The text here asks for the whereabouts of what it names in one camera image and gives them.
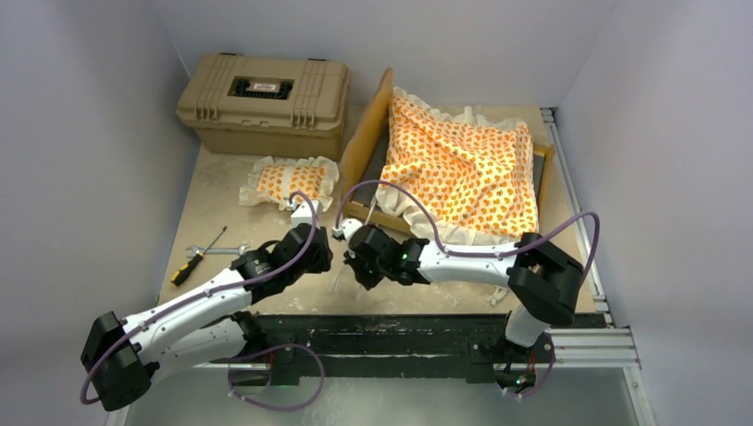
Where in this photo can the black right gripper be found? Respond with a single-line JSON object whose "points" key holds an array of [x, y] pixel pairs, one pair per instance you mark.
{"points": [[355, 260]]}

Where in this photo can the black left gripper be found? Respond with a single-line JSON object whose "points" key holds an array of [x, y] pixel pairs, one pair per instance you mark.
{"points": [[322, 264]]}

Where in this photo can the orange patterned white blanket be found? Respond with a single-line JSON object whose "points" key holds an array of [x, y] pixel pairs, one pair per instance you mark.
{"points": [[460, 179]]}

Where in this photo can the wooden pet bed frame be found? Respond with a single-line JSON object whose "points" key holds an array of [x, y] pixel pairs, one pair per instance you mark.
{"points": [[374, 117]]}

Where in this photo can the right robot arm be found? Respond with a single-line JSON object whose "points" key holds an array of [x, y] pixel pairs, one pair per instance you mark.
{"points": [[545, 279]]}

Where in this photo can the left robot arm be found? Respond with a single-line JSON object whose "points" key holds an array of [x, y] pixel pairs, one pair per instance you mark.
{"points": [[124, 357]]}

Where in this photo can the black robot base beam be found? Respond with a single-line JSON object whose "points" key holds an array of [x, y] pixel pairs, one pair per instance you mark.
{"points": [[471, 347]]}

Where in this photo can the small orange patterned pillow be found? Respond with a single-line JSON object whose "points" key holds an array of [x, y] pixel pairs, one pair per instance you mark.
{"points": [[273, 180]]}

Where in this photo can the silver open-end wrench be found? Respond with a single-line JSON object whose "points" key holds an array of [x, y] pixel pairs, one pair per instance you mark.
{"points": [[194, 250]]}

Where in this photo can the yellow black screwdriver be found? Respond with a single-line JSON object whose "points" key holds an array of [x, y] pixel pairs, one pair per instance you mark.
{"points": [[184, 272]]}

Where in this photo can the tan plastic tool case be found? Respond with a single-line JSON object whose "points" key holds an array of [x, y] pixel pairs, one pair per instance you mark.
{"points": [[292, 108]]}

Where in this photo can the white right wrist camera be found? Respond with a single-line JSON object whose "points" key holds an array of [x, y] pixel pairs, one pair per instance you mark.
{"points": [[346, 229]]}

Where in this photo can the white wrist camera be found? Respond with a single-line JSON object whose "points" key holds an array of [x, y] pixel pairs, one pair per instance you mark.
{"points": [[305, 213], [346, 229]]}

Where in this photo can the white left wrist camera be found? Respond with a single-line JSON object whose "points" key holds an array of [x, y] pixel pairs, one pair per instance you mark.
{"points": [[305, 213]]}

